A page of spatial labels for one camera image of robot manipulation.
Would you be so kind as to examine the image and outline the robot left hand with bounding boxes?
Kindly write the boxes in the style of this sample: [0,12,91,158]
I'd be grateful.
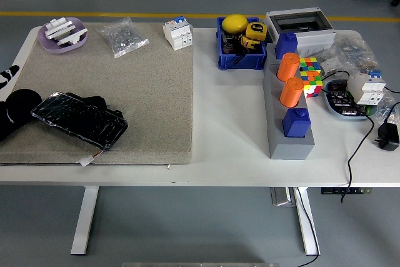
[0,64,21,92]

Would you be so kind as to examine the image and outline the black rag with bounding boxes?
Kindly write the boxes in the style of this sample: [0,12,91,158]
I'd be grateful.
[0,88,43,143]

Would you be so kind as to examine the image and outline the black table control panel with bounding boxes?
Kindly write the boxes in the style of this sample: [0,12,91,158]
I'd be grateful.
[321,187,373,195]

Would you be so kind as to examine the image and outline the purple plastic bowl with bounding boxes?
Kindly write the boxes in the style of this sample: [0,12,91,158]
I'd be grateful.
[37,17,89,54]

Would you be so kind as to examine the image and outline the white plastic pieces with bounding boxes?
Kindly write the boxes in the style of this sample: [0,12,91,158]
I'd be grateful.
[45,17,89,46]

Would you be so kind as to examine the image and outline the clear bag of screws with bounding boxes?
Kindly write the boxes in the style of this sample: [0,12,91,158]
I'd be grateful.
[96,16,150,59]

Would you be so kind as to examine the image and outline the grey-brown felt mat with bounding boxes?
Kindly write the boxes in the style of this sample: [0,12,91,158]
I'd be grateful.
[0,22,194,166]

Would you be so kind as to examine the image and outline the white table leg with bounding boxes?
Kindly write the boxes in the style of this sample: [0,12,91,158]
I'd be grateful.
[70,185,100,255]
[293,187,321,256]

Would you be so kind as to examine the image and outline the white blue circuit breaker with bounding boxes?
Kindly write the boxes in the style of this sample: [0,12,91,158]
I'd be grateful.
[162,15,194,51]
[347,69,388,106]

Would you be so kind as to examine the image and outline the dark brown small part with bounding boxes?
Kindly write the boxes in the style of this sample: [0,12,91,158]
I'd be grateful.
[222,33,240,55]

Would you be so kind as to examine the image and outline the yellow round dome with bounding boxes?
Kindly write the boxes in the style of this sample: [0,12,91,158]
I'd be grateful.
[221,14,250,35]

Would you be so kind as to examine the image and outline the blue plastic bin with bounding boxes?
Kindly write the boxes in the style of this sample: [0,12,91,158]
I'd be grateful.
[216,16,268,71]

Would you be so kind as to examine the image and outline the yellow black tool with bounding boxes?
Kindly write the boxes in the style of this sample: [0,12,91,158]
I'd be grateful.
[239,34,261,51]

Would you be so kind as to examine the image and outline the yellow black tape measure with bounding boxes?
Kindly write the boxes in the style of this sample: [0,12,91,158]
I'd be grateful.
[245,21,269,43]

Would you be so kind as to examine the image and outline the blue square block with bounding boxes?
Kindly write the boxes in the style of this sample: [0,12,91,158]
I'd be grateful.
[274,31,298,60]
[282,108,313,139]

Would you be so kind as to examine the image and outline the orange cylinder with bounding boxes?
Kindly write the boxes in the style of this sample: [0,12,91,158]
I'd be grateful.
[279,77,305,108]
[277,53,301,83]

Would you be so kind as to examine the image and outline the grey block holder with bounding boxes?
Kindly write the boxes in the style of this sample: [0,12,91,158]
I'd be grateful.
[262,41,316,161]

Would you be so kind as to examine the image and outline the grey metal box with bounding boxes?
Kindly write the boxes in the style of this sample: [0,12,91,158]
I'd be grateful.
[271,187,296,208]

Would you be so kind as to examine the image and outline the small-cell multicolour puzzle cube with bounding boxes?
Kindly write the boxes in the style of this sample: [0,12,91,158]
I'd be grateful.
[299,56,322,74]

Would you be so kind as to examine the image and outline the multicolour puzzle cube red side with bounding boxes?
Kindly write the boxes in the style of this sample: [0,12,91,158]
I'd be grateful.
[300,71,324,98]

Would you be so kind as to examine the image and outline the light blue bowl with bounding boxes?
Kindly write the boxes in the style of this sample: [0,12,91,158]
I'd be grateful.
[322,79,381,121]

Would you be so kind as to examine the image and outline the clear bag of parts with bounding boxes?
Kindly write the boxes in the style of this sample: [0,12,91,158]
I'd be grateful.
[318,49,351,76]
[373,87,400,124]
[332,34,376,73]

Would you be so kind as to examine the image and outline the dark electronic modules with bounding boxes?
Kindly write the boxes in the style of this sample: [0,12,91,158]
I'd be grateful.
[327,81,366,116]

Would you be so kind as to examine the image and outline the black power adapter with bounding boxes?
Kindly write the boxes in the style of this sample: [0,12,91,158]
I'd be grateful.
[374,122,400,151]

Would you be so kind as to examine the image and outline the white connector with wires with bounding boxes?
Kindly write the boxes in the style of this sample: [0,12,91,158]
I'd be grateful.
[76,151,103,167]

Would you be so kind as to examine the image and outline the grey electrical enclosure box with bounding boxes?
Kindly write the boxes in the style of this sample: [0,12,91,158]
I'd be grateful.
[264,7,337,57]

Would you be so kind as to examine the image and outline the black cable under table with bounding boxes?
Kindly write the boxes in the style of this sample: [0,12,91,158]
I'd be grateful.
[293,187,320,267]

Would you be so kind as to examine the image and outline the long black cable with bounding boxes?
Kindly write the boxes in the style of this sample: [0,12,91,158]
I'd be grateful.
[321,69,376,204]

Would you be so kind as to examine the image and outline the black adapter cord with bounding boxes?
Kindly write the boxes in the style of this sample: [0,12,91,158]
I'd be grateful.
[384,101,400,124]

